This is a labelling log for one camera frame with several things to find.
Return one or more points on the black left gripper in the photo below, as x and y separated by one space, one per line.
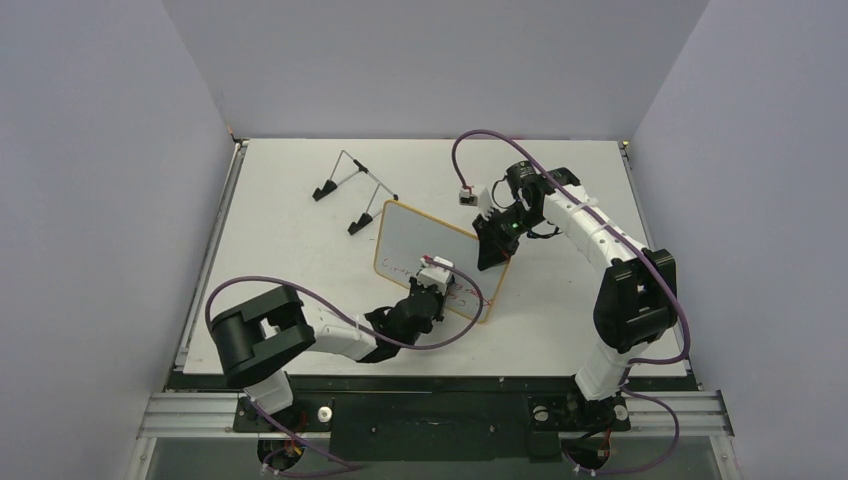
439 296

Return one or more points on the aluminium extrusion rail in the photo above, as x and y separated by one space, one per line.
213 415

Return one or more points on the black wire easel stand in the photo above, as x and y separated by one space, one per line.
354 183

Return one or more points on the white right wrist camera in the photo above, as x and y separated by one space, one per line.
480 198

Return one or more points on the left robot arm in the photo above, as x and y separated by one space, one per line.
257 338

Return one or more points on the yellow framed whiteboard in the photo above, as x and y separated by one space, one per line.
407 234

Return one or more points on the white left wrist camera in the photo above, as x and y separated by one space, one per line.
435 272

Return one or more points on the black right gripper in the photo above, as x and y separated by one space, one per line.
499 235

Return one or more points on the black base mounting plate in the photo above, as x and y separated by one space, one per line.
360 420

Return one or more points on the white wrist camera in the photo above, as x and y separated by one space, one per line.
480 198
435 272

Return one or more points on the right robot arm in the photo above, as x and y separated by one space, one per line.
632 308

